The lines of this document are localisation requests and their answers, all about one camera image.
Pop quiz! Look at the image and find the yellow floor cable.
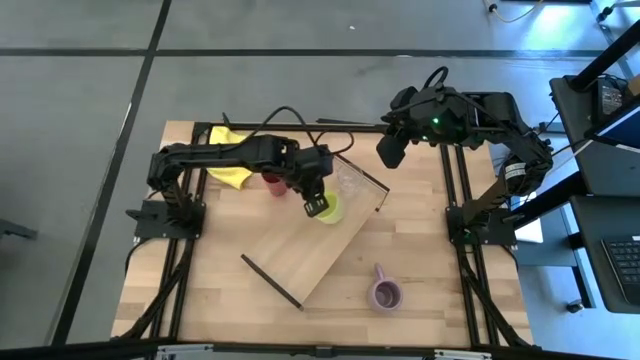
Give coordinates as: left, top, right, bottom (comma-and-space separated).
482, 0, 546, 24

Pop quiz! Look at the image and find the black diagonal stand post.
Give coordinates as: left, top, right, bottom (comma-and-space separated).
569, 29, 640, 93

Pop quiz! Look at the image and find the clear glass mug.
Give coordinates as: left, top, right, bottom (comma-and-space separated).
335, 160, 365, 199

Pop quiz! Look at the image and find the purple ribbed mug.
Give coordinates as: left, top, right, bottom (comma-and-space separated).
367, 263, 405, 314

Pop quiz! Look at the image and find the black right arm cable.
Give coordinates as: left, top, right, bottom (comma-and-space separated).
423, 65, 450, 92

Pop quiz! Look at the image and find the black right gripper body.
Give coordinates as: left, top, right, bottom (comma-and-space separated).
384, 89, 464, 147

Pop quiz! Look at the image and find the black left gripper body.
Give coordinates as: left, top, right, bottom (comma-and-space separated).
292, 144, 336, 201

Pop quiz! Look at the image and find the yellow cloth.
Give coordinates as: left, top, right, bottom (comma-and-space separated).
206, 125, 254, 191

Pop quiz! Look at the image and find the grey furniture leg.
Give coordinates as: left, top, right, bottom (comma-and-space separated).
0, 218, 39, 240

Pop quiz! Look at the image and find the grey metal stand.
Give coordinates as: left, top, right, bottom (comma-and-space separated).
594, 0, 640, 46

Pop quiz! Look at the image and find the black side desk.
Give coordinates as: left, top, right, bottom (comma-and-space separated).
549, 74, 640, 197

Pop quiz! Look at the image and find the white sheet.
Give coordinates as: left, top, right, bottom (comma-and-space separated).
514, 219, 544, 245

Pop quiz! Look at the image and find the magenta plastic cup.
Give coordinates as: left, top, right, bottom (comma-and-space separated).
261, 171, 290, 198

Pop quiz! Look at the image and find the black power adapter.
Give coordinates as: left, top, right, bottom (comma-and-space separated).
597, 77, 627, 119

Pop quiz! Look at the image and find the black aluminium table frame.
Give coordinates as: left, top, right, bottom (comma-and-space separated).
112, 112, 534, 351

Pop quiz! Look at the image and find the black keyboard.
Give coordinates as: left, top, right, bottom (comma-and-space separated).
601, 235, 640, 307

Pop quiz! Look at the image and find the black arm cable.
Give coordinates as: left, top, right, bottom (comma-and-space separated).
222, 105, 355, 157
423, 65, 450, 92

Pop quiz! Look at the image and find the lime green mug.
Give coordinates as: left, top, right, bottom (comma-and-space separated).
314, 191, 346, 225

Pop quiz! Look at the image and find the black stand crossbar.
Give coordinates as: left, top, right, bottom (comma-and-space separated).
0, 335, 640, 360

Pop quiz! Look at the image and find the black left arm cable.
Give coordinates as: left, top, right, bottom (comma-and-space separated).
222, 105, 355, 157

